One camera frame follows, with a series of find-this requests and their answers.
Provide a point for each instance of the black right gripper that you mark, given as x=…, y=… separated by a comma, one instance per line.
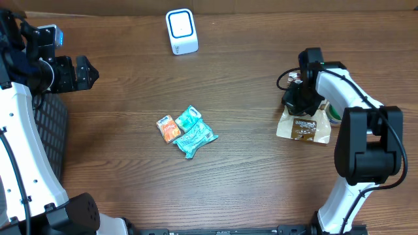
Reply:
x=290, y=101

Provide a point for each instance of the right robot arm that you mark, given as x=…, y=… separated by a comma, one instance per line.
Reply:
x=369, y=154

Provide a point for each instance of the grey plastic mesh basket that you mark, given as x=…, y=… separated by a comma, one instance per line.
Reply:
x=51, y=118

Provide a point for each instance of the green lid jar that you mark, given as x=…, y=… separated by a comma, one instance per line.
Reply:
x=333, y=116

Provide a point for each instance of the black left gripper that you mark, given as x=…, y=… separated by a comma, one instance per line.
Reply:
x=70, y=81

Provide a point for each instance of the teal snack packet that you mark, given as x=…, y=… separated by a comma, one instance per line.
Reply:
x=199, y=135

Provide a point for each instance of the orange tissue pack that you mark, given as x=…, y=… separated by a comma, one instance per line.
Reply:
x=168, y=129

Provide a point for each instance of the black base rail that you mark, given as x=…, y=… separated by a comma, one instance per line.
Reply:
x=212, y=231

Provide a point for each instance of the green tissue pack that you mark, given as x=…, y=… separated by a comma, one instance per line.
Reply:
x=188, y=118

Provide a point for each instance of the brown snack pouch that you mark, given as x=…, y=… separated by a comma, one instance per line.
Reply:
x=306, y=128

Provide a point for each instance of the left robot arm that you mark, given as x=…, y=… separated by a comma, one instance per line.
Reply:
x=36, y=201

